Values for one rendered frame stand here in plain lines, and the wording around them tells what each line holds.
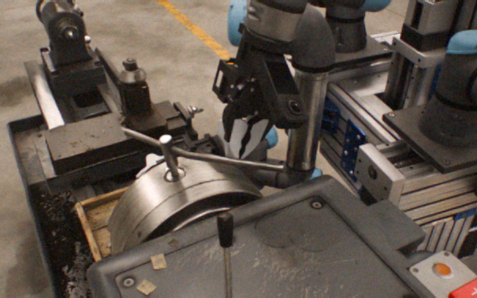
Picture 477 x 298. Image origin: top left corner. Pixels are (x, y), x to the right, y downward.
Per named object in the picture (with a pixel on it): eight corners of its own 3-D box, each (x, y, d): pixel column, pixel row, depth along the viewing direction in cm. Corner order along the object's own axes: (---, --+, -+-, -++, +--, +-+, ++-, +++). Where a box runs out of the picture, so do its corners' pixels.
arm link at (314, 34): (351, 0, 103) (322, 183, 129) (300, -6, 106) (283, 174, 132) (342, 14, 93) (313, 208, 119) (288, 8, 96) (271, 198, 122)
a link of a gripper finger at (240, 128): (220, 148, 79) (234, 98, 75) (236, 168, 75) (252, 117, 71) (203, 148, 78) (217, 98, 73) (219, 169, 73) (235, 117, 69)
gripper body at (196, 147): (166, 163, 119) (210, 150, 123) (179, 184, 113) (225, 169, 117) (163, 139, 114) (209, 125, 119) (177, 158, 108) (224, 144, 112)
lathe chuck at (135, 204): (273, 256, 108) (262, 154, 88) (143, 325, 99) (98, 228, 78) (253, 230, 114) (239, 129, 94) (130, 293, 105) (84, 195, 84)
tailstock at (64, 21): (109, 84, 186) (95, 12, 168) (57, 96, 179) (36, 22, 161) (89, 54, 207) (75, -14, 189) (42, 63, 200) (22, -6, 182)
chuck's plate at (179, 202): (281, 267, 106) (272, 164, 85) (149, 340, 96) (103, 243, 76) (273, 256, 108) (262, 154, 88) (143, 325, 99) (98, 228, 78)
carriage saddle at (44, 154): (200, 149, 153) (199, 134, 149) (50, 196, 135) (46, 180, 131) (166, 105, 173) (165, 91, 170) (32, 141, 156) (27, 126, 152)
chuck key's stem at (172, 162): (169, 187, 88) (156, 140, 80) (177, 180, 89) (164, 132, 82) (179, 191, 87) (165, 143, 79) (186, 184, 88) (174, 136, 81)
